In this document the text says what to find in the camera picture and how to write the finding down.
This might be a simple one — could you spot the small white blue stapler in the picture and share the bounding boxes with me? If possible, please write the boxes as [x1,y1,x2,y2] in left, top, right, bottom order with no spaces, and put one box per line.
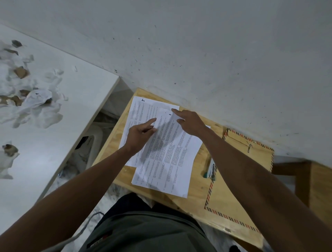
[202,158,218,181]

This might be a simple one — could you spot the wooden furniture frame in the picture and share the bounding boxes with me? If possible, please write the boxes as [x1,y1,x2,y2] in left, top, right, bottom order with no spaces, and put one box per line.
[271,160,332,230]

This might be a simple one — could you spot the person's grey shirt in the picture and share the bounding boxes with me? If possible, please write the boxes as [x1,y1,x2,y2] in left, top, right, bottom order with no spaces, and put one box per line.
[79,210,218,252]

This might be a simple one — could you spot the pile of torn paper scraps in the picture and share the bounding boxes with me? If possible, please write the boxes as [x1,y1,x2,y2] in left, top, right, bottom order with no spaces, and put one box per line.
[0,39,69,129]

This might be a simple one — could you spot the white plastic chair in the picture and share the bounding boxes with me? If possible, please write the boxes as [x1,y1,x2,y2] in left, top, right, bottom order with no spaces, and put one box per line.
[68,125,105,172]

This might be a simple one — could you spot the white printed paper sheet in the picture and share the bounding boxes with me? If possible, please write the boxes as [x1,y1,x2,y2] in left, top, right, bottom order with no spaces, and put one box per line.
[131,107,211,199]

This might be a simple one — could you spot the person's right forearm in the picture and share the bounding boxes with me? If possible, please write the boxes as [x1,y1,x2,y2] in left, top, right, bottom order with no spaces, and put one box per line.
[200,129,332,252]

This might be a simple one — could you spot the white printed sheet handwritten mark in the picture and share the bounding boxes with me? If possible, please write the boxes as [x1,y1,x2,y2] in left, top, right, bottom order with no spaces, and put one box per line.
[118,96,180,168]

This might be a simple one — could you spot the person's right hand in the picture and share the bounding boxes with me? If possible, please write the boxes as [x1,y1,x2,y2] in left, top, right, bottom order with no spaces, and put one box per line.
[171,109,212,138]

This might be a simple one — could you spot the person's left hand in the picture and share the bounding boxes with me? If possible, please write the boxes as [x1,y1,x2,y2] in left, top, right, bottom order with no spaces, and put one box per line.
[124,118,158,157]

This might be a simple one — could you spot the grey cable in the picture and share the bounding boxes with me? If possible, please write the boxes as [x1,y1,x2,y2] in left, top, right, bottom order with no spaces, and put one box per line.
[41,211,105,252]

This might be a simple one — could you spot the brown envelope striped border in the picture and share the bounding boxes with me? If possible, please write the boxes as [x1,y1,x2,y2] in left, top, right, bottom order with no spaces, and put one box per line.
[204,128,275,235]

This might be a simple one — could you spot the crumpled white brown paper scrap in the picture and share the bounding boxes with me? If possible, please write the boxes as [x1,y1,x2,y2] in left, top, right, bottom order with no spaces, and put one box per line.
[0,141,20,180]

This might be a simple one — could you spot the person's left forearm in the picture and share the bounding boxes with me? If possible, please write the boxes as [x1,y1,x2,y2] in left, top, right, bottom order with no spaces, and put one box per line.
[0,146,138,252]

